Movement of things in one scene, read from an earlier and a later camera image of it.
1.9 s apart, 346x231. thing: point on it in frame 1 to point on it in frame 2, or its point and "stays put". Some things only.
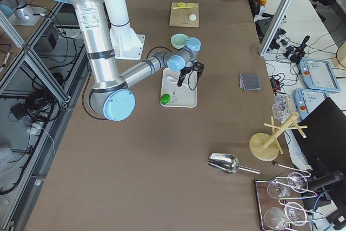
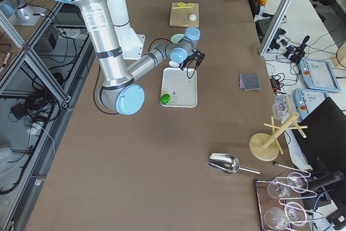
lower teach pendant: [306, 100] stays put
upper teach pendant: [318, 74] stays put
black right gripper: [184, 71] to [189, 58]
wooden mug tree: [265, 146] stays put
